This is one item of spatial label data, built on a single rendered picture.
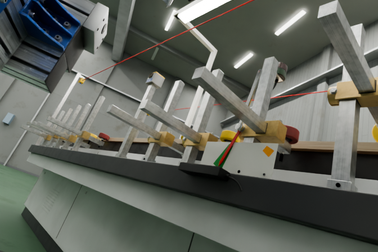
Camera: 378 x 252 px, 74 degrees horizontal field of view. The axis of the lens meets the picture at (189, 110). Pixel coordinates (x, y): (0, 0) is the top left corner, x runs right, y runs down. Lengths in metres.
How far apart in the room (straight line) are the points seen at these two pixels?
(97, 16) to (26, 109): 11.81
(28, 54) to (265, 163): 0.65
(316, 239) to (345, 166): 0.16
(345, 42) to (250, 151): 0.36
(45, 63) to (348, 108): 0.73
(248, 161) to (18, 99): 12.24
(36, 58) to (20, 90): 12.10
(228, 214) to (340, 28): 0.52
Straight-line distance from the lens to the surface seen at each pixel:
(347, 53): 0.58
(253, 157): 0.72
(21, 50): 0.72
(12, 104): 12.68
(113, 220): 1.58
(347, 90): 0.71
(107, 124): 12.07
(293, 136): 0.84
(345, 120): 0.68
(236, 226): 0.72
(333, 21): 0.52
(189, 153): 0.90
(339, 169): 0.63
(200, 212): 0.81
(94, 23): 0.75
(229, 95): 0.62
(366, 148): 0.86
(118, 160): 1.25
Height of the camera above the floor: 0.55
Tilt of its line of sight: 22 degrees up
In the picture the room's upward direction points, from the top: 20 degrees clockwise
